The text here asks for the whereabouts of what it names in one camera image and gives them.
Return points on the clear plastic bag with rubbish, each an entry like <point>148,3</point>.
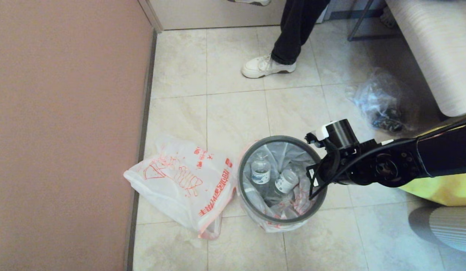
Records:
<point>379,101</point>

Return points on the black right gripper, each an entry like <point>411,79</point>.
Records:
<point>345,165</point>

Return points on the grey metal furniture leg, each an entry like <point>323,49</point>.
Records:
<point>358,20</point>

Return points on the yellow plastic bag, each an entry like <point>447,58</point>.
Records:
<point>443,190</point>

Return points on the beige striped sofa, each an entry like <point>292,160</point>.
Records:
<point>436,49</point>

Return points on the person's leg dark trousers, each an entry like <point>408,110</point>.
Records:
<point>296,30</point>

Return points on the black round trash bin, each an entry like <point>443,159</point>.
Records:
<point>251,199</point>

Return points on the round striped grey stool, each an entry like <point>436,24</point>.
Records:
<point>451,229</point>

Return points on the small right wrist camera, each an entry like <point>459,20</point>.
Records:
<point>312,138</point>

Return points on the white liner bag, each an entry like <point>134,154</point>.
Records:
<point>285,220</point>

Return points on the white sneaker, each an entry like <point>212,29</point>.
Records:
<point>251,2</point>
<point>263,67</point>

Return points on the clear plastic water bottle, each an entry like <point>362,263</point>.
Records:
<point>285,181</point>
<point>260,173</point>

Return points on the flat white red-print plastic bag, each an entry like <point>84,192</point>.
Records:
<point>172,180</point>

